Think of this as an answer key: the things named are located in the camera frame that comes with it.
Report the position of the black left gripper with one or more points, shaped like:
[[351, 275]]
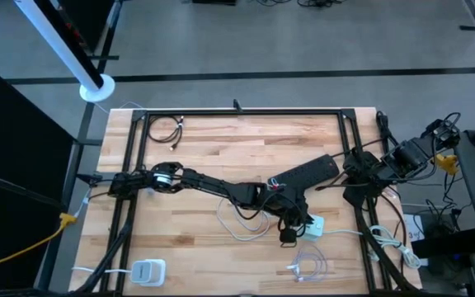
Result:
[[293, 206]]

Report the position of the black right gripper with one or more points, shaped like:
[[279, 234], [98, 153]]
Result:
[[441, 132]]

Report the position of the mint green outlet cube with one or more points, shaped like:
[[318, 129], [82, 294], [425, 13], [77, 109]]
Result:
[[316, 231]]

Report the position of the black power strip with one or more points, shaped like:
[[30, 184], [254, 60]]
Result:
[[311, 173]]

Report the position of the small lilac charger brick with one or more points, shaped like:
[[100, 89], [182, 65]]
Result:
[[151, 191]]

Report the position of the white power outlet block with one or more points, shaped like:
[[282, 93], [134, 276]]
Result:
[[148, 272]]

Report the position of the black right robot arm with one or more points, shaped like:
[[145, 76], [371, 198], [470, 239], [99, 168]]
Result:
[[406, 158]]

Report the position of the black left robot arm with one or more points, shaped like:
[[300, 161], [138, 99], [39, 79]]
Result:
[[221, 187]]

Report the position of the yellow connector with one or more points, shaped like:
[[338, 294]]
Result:
[[448, 161]]

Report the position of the white paper sign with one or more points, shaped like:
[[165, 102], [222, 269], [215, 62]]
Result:
[[411, 222]]

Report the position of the small black clamp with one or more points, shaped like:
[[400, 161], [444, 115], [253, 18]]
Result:
[[238, 105]]

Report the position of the white pole with base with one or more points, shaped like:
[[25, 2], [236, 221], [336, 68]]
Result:
[[56, 39]]

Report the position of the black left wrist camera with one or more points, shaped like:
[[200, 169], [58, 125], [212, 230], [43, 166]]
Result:
[[288, 237]]

